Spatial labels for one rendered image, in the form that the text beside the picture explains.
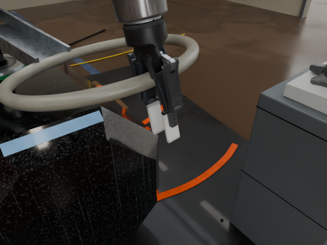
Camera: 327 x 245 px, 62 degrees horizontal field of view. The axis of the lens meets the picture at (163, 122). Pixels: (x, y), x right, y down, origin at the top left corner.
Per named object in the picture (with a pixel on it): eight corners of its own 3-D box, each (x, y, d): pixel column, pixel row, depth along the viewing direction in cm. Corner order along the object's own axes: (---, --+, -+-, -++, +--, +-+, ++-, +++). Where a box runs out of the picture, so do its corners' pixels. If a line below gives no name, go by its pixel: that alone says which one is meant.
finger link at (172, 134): (172, 105, 54) (175, 106, 53) (178, 136, 57) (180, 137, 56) (160, 112, 52) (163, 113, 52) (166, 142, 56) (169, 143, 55)
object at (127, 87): (-33, 97, 69) (-39, 86, 68) (110, 43, 101) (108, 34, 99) (85, 136, 39) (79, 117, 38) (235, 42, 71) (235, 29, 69)
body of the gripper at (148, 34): (175, 14, 46) (183, 67, 50) (147, 14, 52) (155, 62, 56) (137, 25, 42) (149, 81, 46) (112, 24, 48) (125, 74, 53)
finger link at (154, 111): (148, 106, 56) (146, 105, 56) (154, 135, 59) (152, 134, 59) (159, 100, 57) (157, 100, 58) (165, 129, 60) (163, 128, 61)
